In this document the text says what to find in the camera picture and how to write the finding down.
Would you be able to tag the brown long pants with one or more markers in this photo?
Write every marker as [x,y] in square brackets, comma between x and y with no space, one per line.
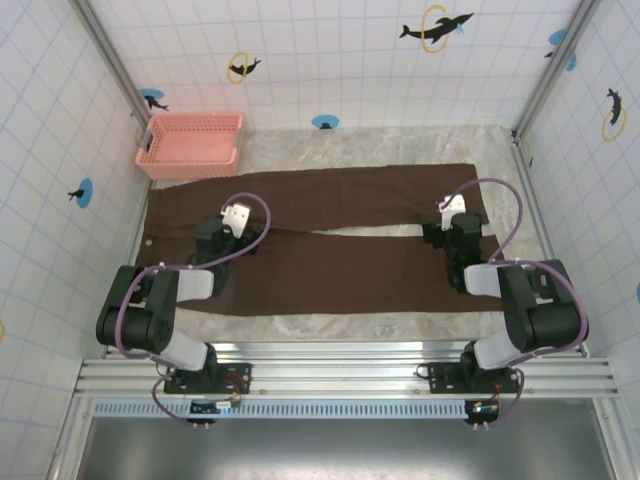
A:
[325,200]

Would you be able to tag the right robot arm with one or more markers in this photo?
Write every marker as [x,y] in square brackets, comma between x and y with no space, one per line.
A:
[540,310]

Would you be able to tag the pink plastic basket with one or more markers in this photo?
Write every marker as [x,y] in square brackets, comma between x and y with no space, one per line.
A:
[190,150]

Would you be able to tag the blue round seal sticker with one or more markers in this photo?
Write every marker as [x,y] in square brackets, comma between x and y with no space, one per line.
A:
[84,192]

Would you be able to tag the blue oval dolphin sticker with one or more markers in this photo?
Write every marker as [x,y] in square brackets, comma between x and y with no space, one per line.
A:
[152,97]

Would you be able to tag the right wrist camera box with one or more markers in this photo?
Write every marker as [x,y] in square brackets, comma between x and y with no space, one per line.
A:
[452,205]

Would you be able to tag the right aluminium side rail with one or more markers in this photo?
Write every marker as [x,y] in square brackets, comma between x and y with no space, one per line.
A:
[542,220]

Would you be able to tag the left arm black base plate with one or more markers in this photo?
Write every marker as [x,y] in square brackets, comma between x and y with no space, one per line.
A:
[235,375]

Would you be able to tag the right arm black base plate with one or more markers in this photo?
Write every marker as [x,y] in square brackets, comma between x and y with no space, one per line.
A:
[440,377]

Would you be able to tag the aluminium mounting rail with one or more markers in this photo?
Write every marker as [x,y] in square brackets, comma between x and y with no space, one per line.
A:
[340,370]

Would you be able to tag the right aluminium corner post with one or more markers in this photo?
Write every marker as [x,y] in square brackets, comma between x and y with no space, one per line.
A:
[555,70]

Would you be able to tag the aluminium corner post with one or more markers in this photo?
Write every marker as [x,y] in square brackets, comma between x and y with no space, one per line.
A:
[555,70]
[110,55]

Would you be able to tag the left aluminium corner post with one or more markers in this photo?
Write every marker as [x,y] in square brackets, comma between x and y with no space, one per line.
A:
[110,55]

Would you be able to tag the blue sticker behind post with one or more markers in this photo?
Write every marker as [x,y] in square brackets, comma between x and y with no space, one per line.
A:
[557,37]

